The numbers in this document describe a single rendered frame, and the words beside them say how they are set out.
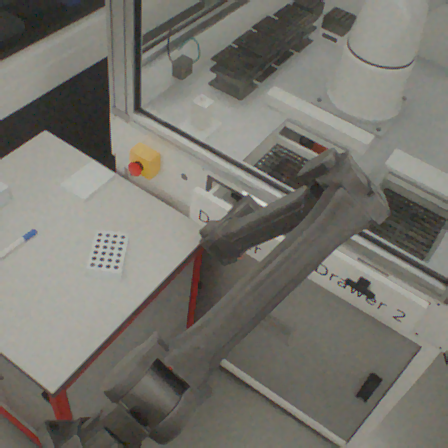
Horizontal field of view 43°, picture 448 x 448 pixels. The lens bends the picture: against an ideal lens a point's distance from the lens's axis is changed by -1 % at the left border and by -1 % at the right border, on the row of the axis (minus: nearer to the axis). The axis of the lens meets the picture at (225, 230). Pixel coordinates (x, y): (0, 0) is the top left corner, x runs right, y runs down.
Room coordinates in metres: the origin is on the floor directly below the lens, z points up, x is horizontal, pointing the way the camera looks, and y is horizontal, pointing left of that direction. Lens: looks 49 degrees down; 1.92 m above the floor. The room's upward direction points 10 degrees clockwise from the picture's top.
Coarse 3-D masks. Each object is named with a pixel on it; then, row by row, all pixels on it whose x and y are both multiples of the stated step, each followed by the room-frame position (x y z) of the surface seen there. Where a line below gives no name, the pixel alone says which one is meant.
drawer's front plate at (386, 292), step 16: (336, 256) 0.83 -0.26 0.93; (320, 272) 0.84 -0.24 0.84; (336, 272) 0.83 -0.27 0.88; (352, 272) 0.81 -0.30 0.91; (368, 272) 0.80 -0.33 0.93; (336, 288) 0.82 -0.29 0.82; (368, 288) 0.79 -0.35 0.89; (384, 288) 0.77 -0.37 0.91; (400, 288) 0.77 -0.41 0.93; (368, 304) 0.78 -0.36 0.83; (400, 304) 0.75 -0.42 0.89; (416, 304) 0.74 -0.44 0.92; (416, 320) 0.73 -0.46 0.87
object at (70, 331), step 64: (64, 192) 1.03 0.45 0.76; (128, 192) 1.07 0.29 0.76; (64, 256) 0.82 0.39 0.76; (128, 256) 0.85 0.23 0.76; (192, 256) 0.91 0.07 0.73; (0, 320) 0.61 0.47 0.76; (64, 320) 0.64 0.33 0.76; (128, 320) 0.68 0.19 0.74; (192, 320) 0.97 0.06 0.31; (0, 384) 0.63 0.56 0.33; (64, 384) 0.49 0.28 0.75
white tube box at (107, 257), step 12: (96, 240) 0.86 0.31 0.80; (108, 240) 0.86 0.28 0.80; (120, 240) 0.87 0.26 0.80; (96, 252) 0.82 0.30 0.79; (108, 252) 0.82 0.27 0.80; (120, 252) 0.83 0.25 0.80; (96, 264) 0.78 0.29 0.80; (108, 264) 0.79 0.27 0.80; (120, 264) 0.80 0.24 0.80; (96, 276) 0.77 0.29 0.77; (108, 276) 0.77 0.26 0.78; (120, 276) 0.77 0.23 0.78
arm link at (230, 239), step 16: (320, 160) 0.59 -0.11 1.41; (336, 160) 0.58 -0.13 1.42; (304, 176) 0.59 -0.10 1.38; (304, 192) 0.58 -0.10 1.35; (320, 192) 0.58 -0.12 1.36; (272, 208) 0.63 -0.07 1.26; (288, 208) 0.60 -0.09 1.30; (304, 208) 0.58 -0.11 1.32; (224, 224) 0.70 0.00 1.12; (240, 224) 0.66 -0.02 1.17; (256, 224) 0.63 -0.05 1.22; (272, 224) 0.61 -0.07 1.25; (288, 224) 0.59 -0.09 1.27; (208, 240) 0.68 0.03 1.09; (224, 240) 0.66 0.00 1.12; (240, 240) 0.64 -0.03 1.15; (256, 240) 0.63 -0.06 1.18; (224, 256) 0.67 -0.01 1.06; (240, 256) 0.65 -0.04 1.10
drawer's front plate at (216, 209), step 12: (192, 192) 0.96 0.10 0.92; (204, 192) 0.96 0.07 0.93; (192, 204) 0.96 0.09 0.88; (204, 204) 0.94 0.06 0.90; (216, 204) 0.93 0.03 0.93; (228, 204) 0.93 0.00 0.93; (192, 216) 0.96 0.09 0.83; (204, 216) 0.94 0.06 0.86; (216, 216) 0.93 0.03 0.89; (276, 240) 0.85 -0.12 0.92; (252, 252) 0.87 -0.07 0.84; (264, 252) 0.86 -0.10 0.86
